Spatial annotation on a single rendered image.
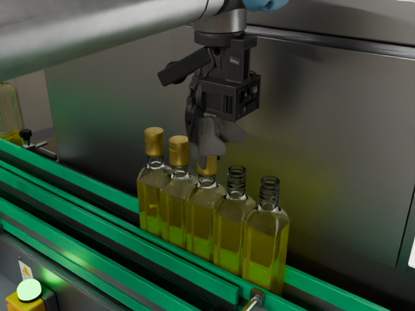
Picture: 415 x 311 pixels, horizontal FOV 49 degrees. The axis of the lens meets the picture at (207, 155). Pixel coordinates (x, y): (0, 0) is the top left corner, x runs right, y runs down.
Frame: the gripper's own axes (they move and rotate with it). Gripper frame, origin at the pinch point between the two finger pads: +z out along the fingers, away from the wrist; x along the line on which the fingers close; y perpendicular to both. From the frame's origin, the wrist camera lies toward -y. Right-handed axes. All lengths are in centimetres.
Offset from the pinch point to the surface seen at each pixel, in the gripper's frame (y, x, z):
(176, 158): -5.1, -1.8, 1.3
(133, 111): -31.8, 15.4, 4.5
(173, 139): -6.3, -0.9, -1.5
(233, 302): 9.8, -6.5, 20.9
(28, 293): -28.3, -19.9, 29.9
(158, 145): -10.0, -0.7, 0.8
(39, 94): -254, 136, 79
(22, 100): -258, 124, 81
